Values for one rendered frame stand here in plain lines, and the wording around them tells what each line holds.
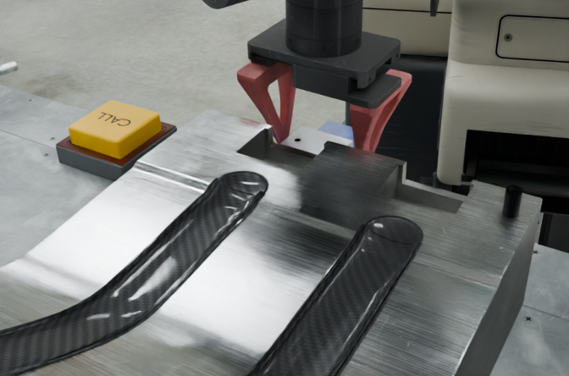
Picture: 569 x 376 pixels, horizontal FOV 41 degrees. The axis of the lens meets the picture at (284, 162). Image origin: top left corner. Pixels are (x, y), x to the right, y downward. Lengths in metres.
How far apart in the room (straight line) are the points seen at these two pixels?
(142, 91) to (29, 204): 1.97
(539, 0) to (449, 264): 0.44
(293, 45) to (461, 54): 0.33
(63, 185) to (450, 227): 0.37
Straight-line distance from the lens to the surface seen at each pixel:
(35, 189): 0.70
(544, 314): 0.56
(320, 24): 0.55
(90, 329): 0.42
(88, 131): 0.70
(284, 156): 0.57
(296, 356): 0.40
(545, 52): 0.86
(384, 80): 0.57
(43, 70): 2.90
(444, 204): 0.53
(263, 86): 0.60
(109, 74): 2.78
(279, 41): 0.58
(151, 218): 0.49
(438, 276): 0.44
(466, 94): 0.84
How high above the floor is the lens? 1.17
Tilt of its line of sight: 33 degrees down
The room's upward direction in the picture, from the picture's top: 2 degrees counter-clockwise
